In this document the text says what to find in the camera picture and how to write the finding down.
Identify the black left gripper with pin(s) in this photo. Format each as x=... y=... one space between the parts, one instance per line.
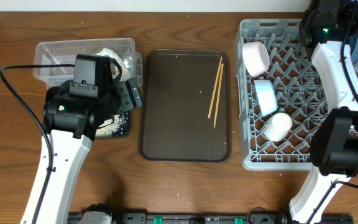
x=130 y=94

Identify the white tissue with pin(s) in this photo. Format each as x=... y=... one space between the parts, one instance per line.
x=126 y=67

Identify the wooden chopstick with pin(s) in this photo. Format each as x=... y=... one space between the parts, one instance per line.
x=214 y=89
x=218 y=94

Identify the pink white bowl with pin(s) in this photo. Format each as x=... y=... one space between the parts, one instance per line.
x=256 y=58

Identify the light blue bowl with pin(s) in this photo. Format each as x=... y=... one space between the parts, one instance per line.
x=266 y=97

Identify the white plastic cup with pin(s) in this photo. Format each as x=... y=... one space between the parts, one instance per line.
x=278 y=127

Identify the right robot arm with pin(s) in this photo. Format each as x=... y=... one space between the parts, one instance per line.
x=329 y=33

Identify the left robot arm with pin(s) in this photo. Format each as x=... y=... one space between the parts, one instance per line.
x=72 y=113

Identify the spilled rice food waste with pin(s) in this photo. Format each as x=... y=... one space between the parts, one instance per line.
x=113 y=124

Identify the grey dishwasher rack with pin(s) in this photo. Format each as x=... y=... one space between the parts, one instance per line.
x=298 y=91

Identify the black plastic tray bin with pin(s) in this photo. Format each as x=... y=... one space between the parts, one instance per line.
x=117 y=126

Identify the brown serving tray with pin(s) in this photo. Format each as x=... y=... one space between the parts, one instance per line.
x=178 y=86

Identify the clear plastic bin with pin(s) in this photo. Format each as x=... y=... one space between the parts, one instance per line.
x=65 y=52

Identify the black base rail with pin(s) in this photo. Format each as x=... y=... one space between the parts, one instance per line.
x=101 y=213

